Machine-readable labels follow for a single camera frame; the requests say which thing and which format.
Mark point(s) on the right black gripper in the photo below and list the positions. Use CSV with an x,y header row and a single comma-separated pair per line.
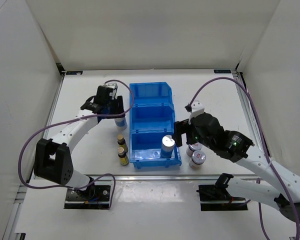
x,y
180,128

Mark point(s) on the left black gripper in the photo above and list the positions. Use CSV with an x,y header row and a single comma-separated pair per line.
x,y
119,110

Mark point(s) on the silver-lid blue-label bottle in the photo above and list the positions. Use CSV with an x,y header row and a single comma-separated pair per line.
x,y
121,123
167,147

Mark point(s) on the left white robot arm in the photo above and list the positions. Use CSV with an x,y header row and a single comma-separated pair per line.
x,y
53,161

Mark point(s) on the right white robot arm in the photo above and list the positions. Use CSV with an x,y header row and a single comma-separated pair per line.
x,y
282,191

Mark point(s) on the rear red-logo lid jar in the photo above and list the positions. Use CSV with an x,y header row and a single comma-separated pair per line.
x,y
192,148

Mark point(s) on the red-logo lid jar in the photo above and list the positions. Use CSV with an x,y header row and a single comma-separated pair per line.
x,y
192,148
197,159

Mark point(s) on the blue three-compartment plastic bin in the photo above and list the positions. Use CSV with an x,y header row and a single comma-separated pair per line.
x,y
151,118

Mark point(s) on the rear small amber bottle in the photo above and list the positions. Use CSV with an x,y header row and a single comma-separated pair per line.
x,y
122,142

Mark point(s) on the small amber bottle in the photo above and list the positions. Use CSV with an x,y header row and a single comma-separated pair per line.
x,y
122,142
122,155

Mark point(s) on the front red-logo lid jar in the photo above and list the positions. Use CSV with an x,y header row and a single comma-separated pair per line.
x,y
197,159

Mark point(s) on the front small amber bottle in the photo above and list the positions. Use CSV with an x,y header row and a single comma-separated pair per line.
x,y
122,155

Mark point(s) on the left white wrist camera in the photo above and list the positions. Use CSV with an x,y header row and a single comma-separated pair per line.
x,y
112,88

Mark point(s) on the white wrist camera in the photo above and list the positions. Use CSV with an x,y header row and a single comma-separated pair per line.
x,y
195,109
112,88

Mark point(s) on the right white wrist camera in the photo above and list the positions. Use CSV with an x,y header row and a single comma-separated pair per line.
x,y
195,109

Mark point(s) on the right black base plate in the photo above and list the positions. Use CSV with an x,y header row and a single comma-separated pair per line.
x,y
213,200

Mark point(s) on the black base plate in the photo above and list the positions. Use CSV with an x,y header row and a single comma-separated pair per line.
x,y
213,200
98,198

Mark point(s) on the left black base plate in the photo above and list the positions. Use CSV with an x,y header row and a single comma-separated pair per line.
x,y
98,198

